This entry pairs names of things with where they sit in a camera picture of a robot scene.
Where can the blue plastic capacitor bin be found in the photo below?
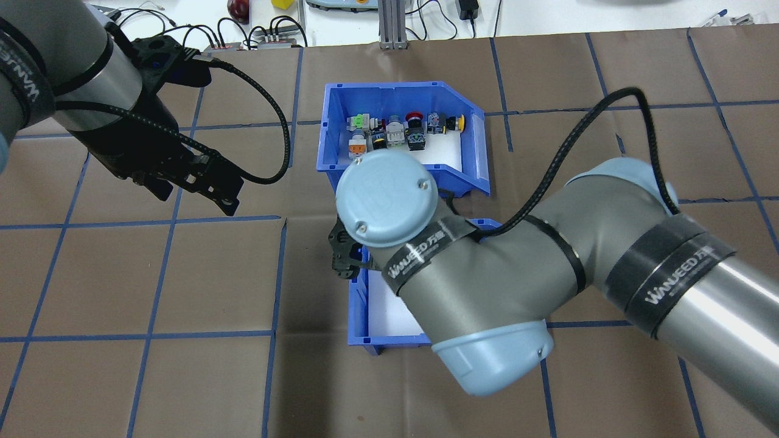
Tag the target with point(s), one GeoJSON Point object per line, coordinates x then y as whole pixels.
{"type": "Point", "coordinates": [359, 310]}

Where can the blue plastic button bin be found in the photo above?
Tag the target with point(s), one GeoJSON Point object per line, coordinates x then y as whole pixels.
{"type": "Point", "coordinates": [389, 95]}

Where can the push button orange contact block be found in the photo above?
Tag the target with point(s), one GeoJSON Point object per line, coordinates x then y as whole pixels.
{"type": "Point", "coordinates": [357, 146]}

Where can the grey box device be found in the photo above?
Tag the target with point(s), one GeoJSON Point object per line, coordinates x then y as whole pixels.
{"type": "Point", "coordinates": [109, 13]}

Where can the push button green contact block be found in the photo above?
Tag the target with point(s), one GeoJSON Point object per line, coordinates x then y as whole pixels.
{"type": "Point", "coordinates": [359, 123]}

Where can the push button white contact block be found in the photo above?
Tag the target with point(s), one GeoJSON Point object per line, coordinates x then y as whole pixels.
{"type": "Point", "coordinates": [395, 135]}

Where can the red mushroom button black body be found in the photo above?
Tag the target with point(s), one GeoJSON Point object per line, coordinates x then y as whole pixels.
{"type": "Point", "coordinates": [415, 131]}

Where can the group of push button switches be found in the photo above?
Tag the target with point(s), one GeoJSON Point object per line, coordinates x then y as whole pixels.
{"type": "Point", "coordinates": [444, 150]}

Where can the yellow push button grey block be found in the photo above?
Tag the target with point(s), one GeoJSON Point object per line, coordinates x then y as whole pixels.
{"type": "Point", "coordinates": [453, 123]}

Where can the small grey usb hub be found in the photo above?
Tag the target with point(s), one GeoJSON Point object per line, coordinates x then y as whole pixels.
{"type": "Point", "coordinates": [220, 47]}

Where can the dark red round object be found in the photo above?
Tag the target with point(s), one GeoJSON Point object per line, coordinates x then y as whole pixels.
{"type": "Point", "coordinates": [238, 9]}

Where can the yellow object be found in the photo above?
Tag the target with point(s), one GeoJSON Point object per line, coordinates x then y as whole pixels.
{"type": "Point", "coordinates": [282, 3]}

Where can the teal grey device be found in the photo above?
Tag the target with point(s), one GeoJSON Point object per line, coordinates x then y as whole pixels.
{"type": "Point", "coordinates": [341, 5]}

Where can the black power adapter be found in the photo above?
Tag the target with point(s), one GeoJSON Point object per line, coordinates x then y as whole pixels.
{"type": "Point", "coordinates": [468, 8]}

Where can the white and blue pens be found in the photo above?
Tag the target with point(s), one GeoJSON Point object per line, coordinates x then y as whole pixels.
{"type": "Point", "coordinates": [727, 18]}

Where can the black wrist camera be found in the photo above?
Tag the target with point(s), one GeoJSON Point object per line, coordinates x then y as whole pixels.
{"type": "Point", "coordinates": [344, 249]}
{"type": "Point", "coordinates": [161, 58]}

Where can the aluminium extrusion post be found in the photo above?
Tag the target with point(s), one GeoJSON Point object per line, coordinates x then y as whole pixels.
{"type": "Point", "coordinates": [392, 24]}

